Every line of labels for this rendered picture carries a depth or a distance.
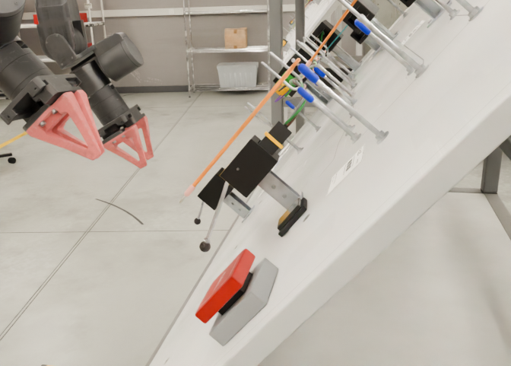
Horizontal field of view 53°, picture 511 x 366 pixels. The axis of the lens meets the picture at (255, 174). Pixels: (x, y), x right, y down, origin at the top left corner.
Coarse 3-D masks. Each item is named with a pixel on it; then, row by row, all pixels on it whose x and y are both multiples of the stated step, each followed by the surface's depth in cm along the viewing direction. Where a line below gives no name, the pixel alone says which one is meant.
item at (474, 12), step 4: (456, 0) 50; (460, 0) 50; (464, 0) 50; (460, 4) 50; (464, 4) 50; (468, 4) 50; (468, 8) 50; (472, 8) 50; (476, 8) 50; (480, 8) 50; (472, 12) 50; (476, 12) 50; (480, 12) 49; (468, 16) 50; (472, 16) 50; (476, 16) 50; (468, 20) 51
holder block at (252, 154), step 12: (252, 144) 57; (240, 156) 58; (252, 156) 58; (264, 156) 57; (276, 156) 59; (228, 168) 58; (240, 168) 58; (252, 168) 58; (264, 168) 58; (228, 180) 58; (240, 180) 58; (252, 180) 58; (240, 192) 58
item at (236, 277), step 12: (240, 264) 41; (228, 276) 40; (240, 276) 40; (216, 288) 40; (228, 288) 39; (240, 288) 40; (204, 300) 42; (216, 300) 40; (228, 300) 40; (204, 312) 40; (216, 312) 40
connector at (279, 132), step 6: (276, 126) 58; (282, 126) 58; (270, 132) 58; (276, 132) 58; (282, 132) 58; (288, 132) 58; (264, 138) 58; (276, 138) 58; (282, 138) 58; (264, 144) 58; (270, 144) 58; (270, 150) 58; (276, 150) 58
